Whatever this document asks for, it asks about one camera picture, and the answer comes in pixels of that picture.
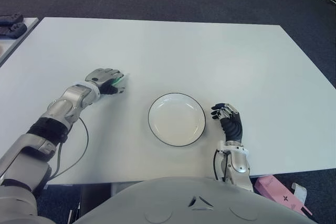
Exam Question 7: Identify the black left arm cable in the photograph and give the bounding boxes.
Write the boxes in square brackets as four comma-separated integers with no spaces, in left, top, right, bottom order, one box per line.
[49,118,89,180]

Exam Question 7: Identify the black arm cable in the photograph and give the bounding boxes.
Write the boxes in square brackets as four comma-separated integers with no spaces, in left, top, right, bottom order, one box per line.
[213,150,224,182]
[49,118,89,180]

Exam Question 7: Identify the grey robot torso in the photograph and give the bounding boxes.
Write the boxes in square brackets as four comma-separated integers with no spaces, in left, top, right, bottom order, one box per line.
[75,176,316,224]

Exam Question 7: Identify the white paper strip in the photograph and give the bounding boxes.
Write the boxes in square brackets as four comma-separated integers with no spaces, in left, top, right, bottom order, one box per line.
[291,183,308,205]

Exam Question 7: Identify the green white toothpaste tube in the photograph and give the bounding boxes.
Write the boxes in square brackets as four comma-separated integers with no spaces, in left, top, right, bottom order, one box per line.
[111,73,131,86]

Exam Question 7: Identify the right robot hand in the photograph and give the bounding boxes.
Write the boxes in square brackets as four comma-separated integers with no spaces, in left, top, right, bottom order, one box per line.
[210,102,243,143]

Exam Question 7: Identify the white plate with black rim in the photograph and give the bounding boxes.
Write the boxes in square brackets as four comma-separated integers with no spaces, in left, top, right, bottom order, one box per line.
[147,92,206,147]

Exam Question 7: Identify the pink cardboard box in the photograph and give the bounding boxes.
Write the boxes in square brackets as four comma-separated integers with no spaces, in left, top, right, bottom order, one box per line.
[255,175,313,216]

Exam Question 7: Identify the black game controller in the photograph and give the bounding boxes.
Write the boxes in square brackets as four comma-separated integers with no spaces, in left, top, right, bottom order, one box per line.
[0,14,24,24]
[0,23,28,38]

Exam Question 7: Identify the white side table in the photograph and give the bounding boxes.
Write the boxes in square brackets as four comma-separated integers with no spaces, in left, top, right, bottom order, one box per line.
[0,17,40,67]

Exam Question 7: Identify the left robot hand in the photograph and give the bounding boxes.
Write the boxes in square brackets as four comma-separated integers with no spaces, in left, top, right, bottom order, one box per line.
[84,68,126,95]

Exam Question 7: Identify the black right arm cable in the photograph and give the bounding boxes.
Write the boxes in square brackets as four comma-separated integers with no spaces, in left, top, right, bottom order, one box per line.
[213,150,224,182]

